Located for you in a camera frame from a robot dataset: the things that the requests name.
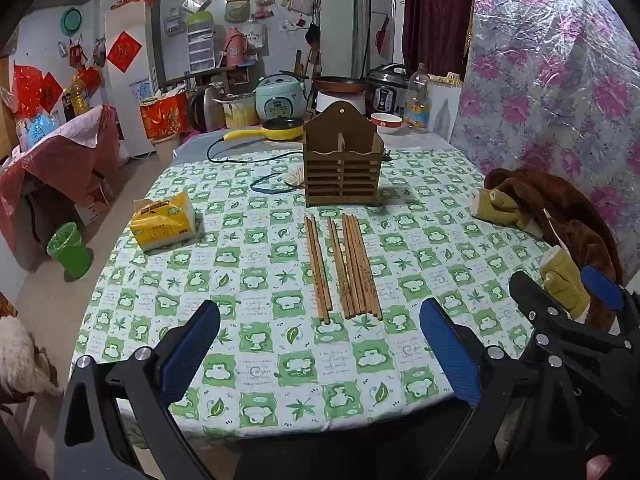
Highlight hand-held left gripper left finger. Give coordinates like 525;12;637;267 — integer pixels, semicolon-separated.
52;299;222;480

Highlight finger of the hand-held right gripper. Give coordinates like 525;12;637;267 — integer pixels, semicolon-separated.
509;270;637;357
581;264;640;337

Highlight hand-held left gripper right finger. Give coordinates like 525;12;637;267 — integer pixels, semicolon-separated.
419;298;592;480

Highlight group of wooden chopsticks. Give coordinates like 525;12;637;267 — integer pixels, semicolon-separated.
304;212;384;325

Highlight wooden chopstick holder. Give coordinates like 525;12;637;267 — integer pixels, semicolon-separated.
302;101;384;208

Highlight person's right hand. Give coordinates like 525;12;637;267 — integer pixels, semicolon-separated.
585;454;615;480

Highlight brown plush toy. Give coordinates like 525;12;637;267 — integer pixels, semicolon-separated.
470;167;624;331

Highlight green white checked tablecloth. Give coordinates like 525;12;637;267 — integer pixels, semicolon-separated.
70;146;576;443

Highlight yellow tissue pack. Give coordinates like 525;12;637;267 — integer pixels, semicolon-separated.
130;191;196;252

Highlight green trash bin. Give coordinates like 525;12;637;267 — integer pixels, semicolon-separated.
46;222;95;281

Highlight white fluffy dog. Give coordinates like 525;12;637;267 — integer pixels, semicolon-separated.
0;315;66;401

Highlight floral plastic sheet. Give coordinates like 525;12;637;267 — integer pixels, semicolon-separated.
450;0;640;281

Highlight white cover with gold fringe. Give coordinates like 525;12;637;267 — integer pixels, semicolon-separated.
429;74;466;141

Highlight red plastic table cover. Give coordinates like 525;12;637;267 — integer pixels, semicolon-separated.
0;105;124;261

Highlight clear plastic bottle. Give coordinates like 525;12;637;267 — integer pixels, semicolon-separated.
402;63;434;131

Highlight red white bowl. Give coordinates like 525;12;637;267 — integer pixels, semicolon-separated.
370;112;404;133

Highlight red gift box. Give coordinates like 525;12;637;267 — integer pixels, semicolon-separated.
139;94;191;141

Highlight yellow electric frying pan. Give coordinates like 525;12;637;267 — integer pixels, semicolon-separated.
223;118;305;142

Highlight cream pot with lid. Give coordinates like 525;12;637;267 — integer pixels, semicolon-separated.
212;94;259;130

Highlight stainless steel kettle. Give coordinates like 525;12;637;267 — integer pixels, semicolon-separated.
190;84;226;131

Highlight silver black pressure cooker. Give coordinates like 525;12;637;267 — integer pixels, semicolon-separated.
366;63;411;116

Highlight white fridge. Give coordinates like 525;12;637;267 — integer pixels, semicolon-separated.
104;0;164;159

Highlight light green rice cooker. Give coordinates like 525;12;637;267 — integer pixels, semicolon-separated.
255;74;307;124

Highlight light blue plastic container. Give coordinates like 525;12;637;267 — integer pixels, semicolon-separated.
20;112;64;151

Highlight white electric cooker base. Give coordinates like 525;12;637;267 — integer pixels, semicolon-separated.
316;89;369;114

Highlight yellow cooking oil bottle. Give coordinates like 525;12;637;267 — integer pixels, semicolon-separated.
70;72;92;117

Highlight copper frying pan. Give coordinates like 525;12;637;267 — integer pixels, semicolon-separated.
312;76;371;94

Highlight red diamond paper poster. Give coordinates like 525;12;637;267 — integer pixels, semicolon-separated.
39;72;64;114
106;31;144;74

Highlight dark red curtain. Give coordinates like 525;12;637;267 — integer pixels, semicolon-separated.
402;0;476;79

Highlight plastic drawer tower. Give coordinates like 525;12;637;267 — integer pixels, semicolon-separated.
186;10;217;74

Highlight pink thermos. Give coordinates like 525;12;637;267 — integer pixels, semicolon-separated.
223;26;250;67

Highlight red plastic bag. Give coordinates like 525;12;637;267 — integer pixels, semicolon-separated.
12;64;46;116

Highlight beige hanging pouch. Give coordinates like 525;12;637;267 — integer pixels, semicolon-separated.
224;0;253;24

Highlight green plastic basin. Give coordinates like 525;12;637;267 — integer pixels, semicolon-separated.
60;6;85;35

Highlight white cable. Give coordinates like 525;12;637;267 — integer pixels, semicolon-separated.
543;208;569;254

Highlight blue cord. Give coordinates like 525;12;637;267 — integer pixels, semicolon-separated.
250;172;292;196

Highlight black power cable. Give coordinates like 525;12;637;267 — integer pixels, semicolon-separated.
207;132;393;164

